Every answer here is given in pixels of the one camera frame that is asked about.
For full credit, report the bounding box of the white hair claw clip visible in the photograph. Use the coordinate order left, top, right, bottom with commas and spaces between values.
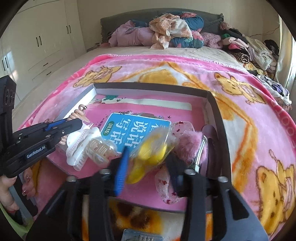
66, 127, 101, 171

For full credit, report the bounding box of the orange spiral hair comb clip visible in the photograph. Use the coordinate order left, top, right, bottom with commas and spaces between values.
58, 104, 91, 147

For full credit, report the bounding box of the polka-dot pink scrunchie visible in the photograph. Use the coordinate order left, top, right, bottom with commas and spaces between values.
154, 121, 194, 205

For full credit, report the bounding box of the bag of yellow bangles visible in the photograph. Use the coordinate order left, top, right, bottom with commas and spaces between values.
126, 125, 177, 184

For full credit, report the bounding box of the pink fuzzy hair clip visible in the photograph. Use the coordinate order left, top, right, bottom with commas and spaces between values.
175, 131, 208, 173

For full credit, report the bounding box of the person's left hand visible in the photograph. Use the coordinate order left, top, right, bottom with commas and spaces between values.
0, 168, 36, 213

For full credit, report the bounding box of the beige bed sheet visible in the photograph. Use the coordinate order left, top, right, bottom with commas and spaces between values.
12, 46, 246, 132

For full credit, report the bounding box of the dark brown hair claw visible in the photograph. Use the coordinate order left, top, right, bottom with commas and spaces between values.
201, 125, 222, 179

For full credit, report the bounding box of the blue and pink book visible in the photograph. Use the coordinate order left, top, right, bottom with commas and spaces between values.
47, 96, 209, 212

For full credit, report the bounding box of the cream built-in wardrobe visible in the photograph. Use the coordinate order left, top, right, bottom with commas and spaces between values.
1, 1, 86, 105

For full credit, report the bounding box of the pink bear-print fleece blanket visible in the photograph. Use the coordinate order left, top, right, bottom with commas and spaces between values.
21, 54, 295, 240

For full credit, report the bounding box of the shallow dark cardboard box tray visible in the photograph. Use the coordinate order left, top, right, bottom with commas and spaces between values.
46, 82, 233, 214

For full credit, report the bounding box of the pink quilt bundle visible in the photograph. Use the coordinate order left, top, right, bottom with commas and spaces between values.
108, 20, 154, 47

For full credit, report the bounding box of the bag of clothes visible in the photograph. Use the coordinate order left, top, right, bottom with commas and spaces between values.
256, 75, 292, 113

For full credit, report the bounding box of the orange floral cloth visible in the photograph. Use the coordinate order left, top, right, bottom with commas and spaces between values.
149, 14, 193, 50

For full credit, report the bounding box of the cream curtain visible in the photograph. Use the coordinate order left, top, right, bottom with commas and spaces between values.
275, 16, 295, 92

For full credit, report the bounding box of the pile of mixed clothes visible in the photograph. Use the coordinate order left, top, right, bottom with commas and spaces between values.
201, 22, 280, 79

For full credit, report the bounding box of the dark grey headboard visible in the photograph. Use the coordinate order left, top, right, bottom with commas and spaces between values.
100, 8, 224, 43

